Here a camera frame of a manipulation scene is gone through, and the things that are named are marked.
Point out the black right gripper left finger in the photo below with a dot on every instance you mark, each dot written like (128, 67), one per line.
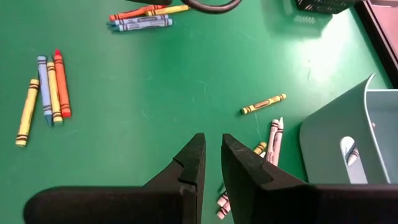
(124, 205)

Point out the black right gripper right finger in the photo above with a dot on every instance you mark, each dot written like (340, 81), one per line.
(295, 205)

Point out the orange crayon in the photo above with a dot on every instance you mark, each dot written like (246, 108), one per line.
(133, 13)
(62, 84)

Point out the blue crayon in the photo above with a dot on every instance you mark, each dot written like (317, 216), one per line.
(140, 20)
(44, 90)
(146, 25)

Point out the teal plastic bin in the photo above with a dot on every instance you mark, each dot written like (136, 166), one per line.
(326, 140)

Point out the green table mat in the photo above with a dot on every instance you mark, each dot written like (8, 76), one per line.
(155, 93)

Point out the yellow green crayon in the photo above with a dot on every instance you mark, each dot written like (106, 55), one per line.
(27, 112)

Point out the black mesh basket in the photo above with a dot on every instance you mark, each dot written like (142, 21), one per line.
(323, 6)

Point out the black table frame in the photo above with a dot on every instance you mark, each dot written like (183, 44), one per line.
(377, 37)

